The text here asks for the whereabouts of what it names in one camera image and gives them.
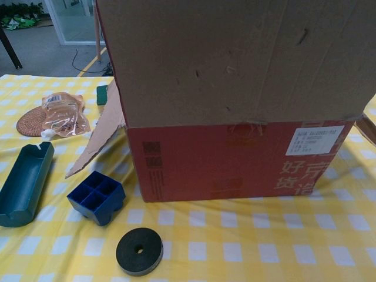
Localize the round woven rattan coaster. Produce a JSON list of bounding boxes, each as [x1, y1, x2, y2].
[[16, 105, 51, 137]]

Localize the green plants and bags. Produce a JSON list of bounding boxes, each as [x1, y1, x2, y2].
[[0, 2, 45, 30]]

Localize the black slanted table leg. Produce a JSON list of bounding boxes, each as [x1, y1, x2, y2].
[[0, 28, 24, 70]]

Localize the teal plastic trough tray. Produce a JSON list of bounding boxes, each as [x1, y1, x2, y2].
[[0, 141, 56, 229]]

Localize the yellow white checkered tablecloth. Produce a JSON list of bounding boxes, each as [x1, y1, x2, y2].
[[0, 72, 376, 282]]

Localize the green yellow scrub sponge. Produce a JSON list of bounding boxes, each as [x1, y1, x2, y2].
[[95, 84, 114, 106]]

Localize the black foam disc with hole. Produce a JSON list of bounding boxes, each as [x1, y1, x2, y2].
[[116, 227, 164, 277]]

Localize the blue four-compartment holder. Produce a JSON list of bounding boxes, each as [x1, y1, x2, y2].
[[66, 170, 127, 226]]

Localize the clear plastic spout pouch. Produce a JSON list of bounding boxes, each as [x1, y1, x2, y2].
[[40, 91, 92, 139]]

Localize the red cardboard shipping box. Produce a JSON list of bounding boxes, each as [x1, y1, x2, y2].
[[63, 0, 376, 203]]

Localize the white framed glass partition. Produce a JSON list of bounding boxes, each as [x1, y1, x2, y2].
[[43, 0, 106, 46]]

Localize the slanted wooden pole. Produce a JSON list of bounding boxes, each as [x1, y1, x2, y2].
[[92, 0, 102, 63]]

